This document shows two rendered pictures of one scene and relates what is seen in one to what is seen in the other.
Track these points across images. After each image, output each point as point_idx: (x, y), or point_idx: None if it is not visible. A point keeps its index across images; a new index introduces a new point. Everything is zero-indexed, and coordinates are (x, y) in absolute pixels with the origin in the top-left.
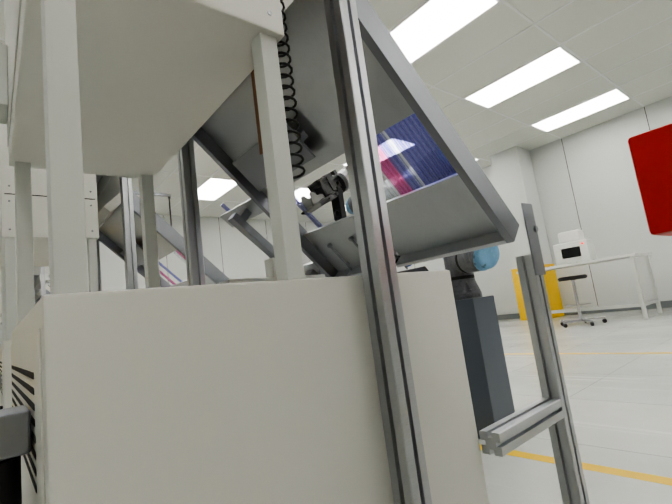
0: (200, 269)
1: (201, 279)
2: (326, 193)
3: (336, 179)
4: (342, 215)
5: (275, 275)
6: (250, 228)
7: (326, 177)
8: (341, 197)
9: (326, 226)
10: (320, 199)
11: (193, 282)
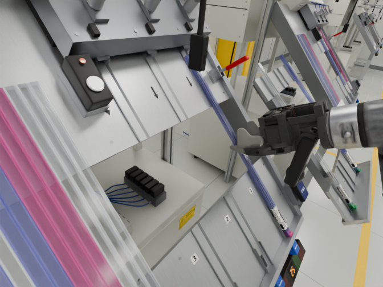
0: (165, 135)
1: (165, 142)
2: (267, 140)
3: (316, 122)
4: (285, 180)
5: (276, 156)
6: (269, 101)
7: (276, 118)
8: (300, 157)
9: (236, 180)
10: (252, 144)
11: (161, 140)
